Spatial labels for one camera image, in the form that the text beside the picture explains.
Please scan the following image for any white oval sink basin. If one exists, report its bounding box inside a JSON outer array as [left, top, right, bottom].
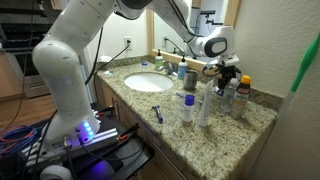
[[123, 72, 175, 93]]

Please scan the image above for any blue toothbrush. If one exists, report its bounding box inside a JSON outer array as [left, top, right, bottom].
[[175, 91, 204, 106]]

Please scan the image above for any blue and orange cable bundle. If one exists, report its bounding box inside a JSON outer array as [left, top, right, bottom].
[[0, 124, 43, 156]]

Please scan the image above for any grey metal cup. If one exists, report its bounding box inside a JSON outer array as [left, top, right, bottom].
[[183, 69, 199, 90]]

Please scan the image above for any wood framed mirror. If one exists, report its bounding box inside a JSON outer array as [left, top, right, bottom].
[[145, 0, 242, 77]]

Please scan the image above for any white round object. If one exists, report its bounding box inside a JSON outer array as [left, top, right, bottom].
[[39, 164, 73, 180]]

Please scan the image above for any white bottle with blue cap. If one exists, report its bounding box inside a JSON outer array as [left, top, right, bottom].
[[182, 94, 196, 123]]

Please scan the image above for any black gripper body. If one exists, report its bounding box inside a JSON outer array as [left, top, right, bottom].
[[217, 64, 242, 83]]

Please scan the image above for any black base cable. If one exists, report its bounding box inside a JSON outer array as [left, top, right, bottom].
[[63, 134, 79, 180], [78, 136, 146, 163]]

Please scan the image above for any black power cable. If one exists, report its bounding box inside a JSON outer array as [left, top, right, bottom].
[[93, 43, 132, 101]]

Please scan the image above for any blue razor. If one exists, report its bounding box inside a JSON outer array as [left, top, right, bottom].
[[151, 105, 165, 125]]

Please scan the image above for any white paper cards stack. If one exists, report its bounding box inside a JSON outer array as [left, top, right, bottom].
[[98, 54, 113, 64]]

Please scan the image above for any chrome sink faucet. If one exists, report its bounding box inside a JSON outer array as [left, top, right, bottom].
[[158, 60, 179, 77]]

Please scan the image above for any green and white broom handle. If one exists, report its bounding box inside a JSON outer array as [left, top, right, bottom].
[[275, 31, 320, 125]]

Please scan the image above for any green soap pump bottle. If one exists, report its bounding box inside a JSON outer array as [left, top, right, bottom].
[[154, 49, 165, 72]]

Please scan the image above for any black robot cart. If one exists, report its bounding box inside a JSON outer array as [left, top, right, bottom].
[[71, 101, 156, 180]]

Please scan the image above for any black and orange clamp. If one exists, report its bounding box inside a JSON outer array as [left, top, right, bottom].
[[118, 123, 141, 141], [96, 105, 116, 118]]

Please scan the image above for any dark long cabinet handle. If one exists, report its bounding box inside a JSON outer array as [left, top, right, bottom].
[[152, 142, 189, 180]]

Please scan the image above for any white wall outlet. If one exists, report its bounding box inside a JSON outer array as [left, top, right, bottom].
[[123, 36, 133, 52]]

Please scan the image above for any blue soap pump bottle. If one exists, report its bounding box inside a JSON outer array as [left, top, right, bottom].
[[177, 54, 189, 80]]

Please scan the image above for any small white toothpaste tube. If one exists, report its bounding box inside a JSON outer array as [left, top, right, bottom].
[[214, 85, 225, 98]]

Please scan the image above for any white oven drawer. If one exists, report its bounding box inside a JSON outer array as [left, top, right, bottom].
[[23, 73, 51, 99]]

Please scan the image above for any dark vertical cabinet handle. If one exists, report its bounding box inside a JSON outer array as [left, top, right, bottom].
[[111, 97, 122, 121]]

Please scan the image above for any tall white tube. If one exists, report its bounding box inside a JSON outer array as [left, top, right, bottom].
[[198, 79, 215, 128]]

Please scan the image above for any light wood vanity cabinet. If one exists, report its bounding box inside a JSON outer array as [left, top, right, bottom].
[[94, 76, 201, 180]]

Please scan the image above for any brown sunscreen bottle orange cap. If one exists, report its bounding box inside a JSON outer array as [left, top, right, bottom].
[[230, 74, 252, 120]]

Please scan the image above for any clear bottle with white cap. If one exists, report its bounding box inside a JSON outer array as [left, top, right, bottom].
[[220, 77, 240, 113]]

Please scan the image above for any aluminium robot base mount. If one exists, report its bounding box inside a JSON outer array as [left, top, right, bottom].
[[19, 128, 121, 168]]

